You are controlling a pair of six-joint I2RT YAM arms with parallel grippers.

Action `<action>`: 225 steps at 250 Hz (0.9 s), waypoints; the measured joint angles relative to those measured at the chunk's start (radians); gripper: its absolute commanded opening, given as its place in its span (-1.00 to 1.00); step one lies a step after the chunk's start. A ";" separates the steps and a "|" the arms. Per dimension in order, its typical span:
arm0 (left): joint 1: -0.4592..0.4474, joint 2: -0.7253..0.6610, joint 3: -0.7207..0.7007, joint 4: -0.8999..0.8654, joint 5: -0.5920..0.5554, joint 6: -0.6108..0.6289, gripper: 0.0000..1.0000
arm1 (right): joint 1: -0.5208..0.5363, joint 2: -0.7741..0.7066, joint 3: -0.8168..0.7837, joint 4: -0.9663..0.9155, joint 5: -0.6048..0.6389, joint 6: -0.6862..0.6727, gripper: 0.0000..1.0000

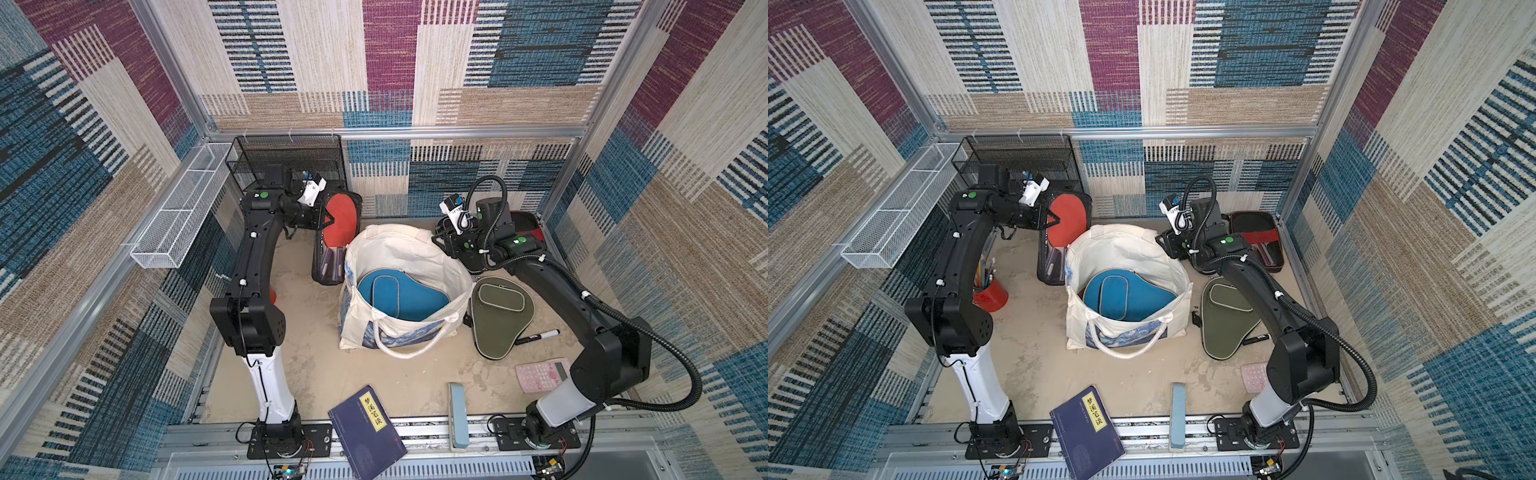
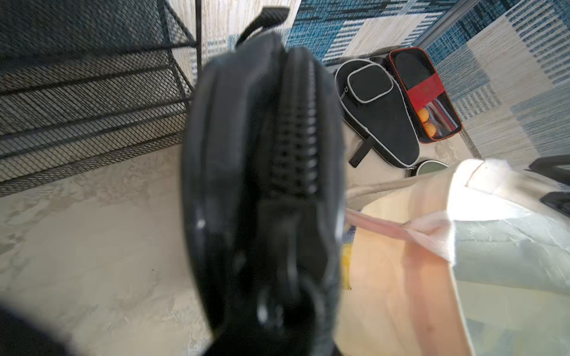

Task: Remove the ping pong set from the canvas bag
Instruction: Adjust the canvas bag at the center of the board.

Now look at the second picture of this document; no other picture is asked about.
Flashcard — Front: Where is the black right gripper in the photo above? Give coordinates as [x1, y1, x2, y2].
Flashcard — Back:
[528, 154, 569, 217]

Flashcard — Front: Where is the cream canvas tote bag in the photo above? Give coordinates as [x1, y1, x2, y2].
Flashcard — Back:
[335, 159, 569, 355]

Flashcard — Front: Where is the olive green paddle cover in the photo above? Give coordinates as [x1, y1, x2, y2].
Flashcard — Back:
[407, 160, 449, 177]

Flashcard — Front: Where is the red black mesh paddle case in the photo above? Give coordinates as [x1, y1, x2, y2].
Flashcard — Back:
[387, 47, 463, 144]

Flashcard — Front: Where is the black paddle cover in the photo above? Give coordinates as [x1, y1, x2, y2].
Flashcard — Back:
[335, 59, 420, 169]

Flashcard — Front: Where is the red ping pong paddle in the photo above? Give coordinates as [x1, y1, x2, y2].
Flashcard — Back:
[181, 7, 345, 355]

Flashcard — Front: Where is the black wire mesh shelf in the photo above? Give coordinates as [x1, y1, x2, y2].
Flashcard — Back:
[1, 1, 202, 196]

